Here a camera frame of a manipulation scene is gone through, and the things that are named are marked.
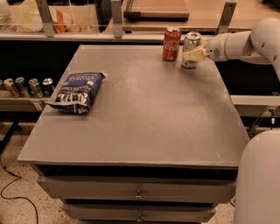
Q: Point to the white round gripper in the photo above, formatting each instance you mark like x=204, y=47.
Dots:
x=215, y=48

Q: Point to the white green 7up can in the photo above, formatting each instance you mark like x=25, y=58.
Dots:
x=192, y=39

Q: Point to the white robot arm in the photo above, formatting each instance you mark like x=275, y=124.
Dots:
x=257, y=196

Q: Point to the red coke can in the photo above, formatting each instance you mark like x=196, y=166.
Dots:
x=172, y=36

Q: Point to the dark blue can on shelf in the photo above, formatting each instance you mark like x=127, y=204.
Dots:
x=48, y=86

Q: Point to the silver green can on shelf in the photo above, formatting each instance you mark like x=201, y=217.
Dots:
x=35, y=87

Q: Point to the blue grey can on shelf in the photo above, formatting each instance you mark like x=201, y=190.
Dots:
x=20, y=81

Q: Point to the orange can on shelf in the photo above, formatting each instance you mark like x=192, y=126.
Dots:
x=10, y=86

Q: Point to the wooden board on counter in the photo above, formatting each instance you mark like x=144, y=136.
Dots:
x=156, y=9

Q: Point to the grey drawer cabinet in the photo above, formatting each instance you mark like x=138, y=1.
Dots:
x=151, y=119

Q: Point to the blue potato chip bag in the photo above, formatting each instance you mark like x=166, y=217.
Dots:
x=78, y=92

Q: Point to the orange white bag behind glass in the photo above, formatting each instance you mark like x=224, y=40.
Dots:
x=63, y=22

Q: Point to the lower drawer with knob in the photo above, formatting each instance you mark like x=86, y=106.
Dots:
x=137, y=213

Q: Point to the drawer with knob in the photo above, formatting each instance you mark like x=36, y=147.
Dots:
x=137, y=213
x=138, y=189

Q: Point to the upper drawer with knob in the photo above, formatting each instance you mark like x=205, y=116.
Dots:
x=138, y=189

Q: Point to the low grey shelf left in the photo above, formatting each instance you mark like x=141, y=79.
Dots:
x=20, y=104

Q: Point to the grey metal bracket right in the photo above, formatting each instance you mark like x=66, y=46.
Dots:
x=226, y=16

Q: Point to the grey metal bracket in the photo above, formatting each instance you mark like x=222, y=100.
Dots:
x=116, y=8
x=46, y=18
x=226, y=16

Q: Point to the grey metal bracket middle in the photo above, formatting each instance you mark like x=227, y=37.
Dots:
x=116, y=8

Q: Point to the grey metal bracket left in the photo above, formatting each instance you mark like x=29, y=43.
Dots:
x=46, y=18

